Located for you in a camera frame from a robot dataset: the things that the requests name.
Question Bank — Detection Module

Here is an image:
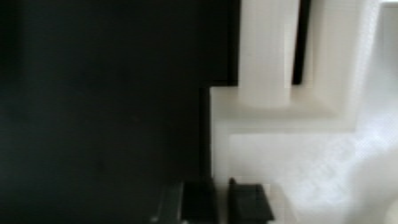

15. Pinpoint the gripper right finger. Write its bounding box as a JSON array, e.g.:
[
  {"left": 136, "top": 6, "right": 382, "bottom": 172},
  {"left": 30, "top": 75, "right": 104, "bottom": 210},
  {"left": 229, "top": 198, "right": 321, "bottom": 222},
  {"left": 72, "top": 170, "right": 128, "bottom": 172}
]
[{"left": 227, "top": 179, "right": 275, "bottom": 224}]

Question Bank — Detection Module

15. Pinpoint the white chair seat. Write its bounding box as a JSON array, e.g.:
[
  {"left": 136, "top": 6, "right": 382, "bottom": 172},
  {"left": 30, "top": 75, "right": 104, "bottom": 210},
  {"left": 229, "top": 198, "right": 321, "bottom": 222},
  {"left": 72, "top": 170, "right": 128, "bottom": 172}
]
[{"left": 209, "top": 0, "right": 398, "bottom": 224}]

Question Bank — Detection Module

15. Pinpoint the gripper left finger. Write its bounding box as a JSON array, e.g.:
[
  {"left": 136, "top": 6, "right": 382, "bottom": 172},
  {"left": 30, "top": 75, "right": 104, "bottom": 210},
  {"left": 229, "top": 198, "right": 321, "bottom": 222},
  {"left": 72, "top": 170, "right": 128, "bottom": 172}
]
[{"left": 154, "top": 181, "right": 216, "bottom": 224}]

